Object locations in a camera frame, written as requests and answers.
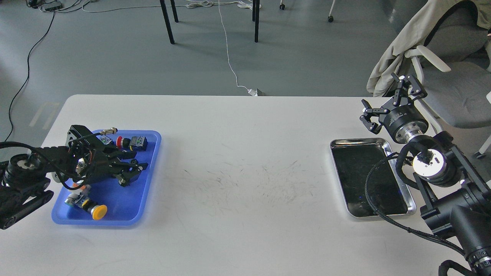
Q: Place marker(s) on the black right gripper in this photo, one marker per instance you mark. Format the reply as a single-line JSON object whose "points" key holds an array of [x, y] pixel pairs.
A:
{"points": [[404, 122]]}

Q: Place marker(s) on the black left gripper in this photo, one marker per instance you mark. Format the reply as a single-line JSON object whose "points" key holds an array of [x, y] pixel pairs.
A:
{"points": [[92, 160]]}

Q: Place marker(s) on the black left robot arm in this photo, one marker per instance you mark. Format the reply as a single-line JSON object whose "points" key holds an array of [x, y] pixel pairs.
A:
{"points": [[24, 184]]}

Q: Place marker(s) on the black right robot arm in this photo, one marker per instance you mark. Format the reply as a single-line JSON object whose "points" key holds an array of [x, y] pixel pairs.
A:
{"points": [[456, 198]]}

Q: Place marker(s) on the blue plastic tray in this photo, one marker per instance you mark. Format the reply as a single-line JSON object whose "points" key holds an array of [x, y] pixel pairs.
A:
{"points": [[125, 204]]}

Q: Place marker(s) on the silver metal tray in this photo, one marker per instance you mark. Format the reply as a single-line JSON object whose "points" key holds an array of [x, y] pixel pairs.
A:
{"points": [[354, 159]]}

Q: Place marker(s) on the orange white connector block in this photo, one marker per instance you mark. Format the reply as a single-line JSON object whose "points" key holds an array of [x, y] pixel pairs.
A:
{"points": [[84, 190]]}

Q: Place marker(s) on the beige jacket on chair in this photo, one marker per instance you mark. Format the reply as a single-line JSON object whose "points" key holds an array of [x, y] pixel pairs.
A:
{"points": [[414, 33]]}

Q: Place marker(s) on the grey office chair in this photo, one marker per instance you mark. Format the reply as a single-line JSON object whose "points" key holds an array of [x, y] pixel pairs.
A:
{"points": [[457, 88]]}

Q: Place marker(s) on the white power adapter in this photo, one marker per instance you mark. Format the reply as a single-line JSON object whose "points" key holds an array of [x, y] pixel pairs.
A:
{"points": [[255, 92]]}

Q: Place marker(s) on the black table leg left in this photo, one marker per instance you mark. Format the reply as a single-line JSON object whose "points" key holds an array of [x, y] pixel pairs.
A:
{"points": [[167, 18]]}

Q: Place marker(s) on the black table leg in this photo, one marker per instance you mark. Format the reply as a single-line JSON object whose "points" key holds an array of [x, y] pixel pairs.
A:
{"points": [[167, 18], [255, 18]]}

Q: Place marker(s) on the black table leg right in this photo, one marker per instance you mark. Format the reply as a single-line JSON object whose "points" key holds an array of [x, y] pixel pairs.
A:
{"points": [[255, 18]]}

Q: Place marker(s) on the red push button switch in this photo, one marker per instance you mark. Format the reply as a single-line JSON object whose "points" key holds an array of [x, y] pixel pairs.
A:
{"points": [[135, 143]]}

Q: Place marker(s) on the yellow push button switch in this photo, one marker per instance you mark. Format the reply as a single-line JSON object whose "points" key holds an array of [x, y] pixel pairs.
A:
{"points": [[96, 210]]}

